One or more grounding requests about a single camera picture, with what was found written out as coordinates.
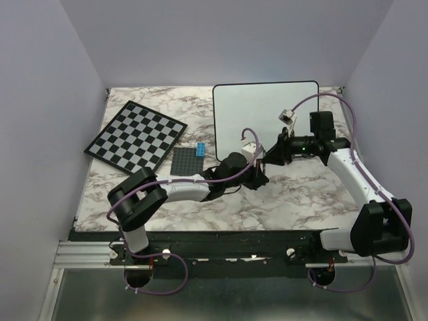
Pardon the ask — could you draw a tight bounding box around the dark grey lego baseplate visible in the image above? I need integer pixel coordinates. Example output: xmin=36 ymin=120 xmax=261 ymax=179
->
xmin=170 ymin=147 xmax=204 ymax=176

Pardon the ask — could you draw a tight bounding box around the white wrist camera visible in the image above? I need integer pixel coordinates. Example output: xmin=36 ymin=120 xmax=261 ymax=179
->
xmin=278 ymin=109 xmax=297 ymax=134
xmin=241 ymin=142 xmax=264 ymax=163

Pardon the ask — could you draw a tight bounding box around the aluminium extrusion frame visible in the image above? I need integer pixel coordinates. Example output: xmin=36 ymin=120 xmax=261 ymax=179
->
xmin=53 ymin=241 xmax=110 ymax=269

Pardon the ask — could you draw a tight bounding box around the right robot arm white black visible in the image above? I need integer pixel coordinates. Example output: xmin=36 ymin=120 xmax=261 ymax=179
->
xmin=262 ymin=110 xmax=412 ymax=262

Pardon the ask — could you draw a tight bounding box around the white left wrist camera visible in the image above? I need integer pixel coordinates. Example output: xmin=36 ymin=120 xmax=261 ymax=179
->
xmin=241 ymin=142 xmax=264 ymax=163

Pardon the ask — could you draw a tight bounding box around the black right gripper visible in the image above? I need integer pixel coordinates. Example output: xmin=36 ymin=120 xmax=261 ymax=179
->
xmin=261 ymin=127 xmax=318 ymax=166

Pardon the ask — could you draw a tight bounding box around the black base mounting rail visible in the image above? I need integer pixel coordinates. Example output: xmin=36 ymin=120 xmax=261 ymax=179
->
xmin=110 ymin=229 xmax=355 ymax=280

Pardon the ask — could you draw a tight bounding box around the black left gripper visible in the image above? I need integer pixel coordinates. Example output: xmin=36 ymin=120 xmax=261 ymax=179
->
xmin=224 ymin=156 xmax=268 ymax=191

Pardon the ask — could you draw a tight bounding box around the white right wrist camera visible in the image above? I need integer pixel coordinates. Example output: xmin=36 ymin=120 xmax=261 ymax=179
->
xmin=278 ymin=109 xmax=297 ymax=134

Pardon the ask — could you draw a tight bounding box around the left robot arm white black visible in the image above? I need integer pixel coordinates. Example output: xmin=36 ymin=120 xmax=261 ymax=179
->
xmin=108 ymin=152 xmax=269 ymax=264

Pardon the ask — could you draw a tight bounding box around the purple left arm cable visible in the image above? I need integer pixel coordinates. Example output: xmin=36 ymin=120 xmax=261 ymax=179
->
xmin=106 ymin=128 xmax=265 ymax=296

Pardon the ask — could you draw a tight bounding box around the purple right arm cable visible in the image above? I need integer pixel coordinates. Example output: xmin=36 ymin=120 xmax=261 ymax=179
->
xmin=290 ymin=92 xmax=417 ymax=292

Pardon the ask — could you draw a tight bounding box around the blue lego brick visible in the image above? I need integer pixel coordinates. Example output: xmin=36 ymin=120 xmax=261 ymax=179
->
xmin=195 ymin=142 xmax=205 ymax=158

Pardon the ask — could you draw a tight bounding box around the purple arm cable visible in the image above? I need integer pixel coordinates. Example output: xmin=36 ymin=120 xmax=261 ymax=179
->
xmin=290 ymin=92 xmax=417 ymax=292
xmin=106 ymin=128 xmax=265 ymax=296

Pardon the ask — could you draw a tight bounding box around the black and silver chessboard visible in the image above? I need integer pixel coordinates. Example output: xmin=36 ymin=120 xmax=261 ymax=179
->
xmin=84 ymin=101 xmax=187 ymax=175

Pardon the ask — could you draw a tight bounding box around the white whiteboard black frame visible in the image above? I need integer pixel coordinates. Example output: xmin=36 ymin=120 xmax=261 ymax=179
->
xmin=212 ymin=80 xmax=320 ymax=161

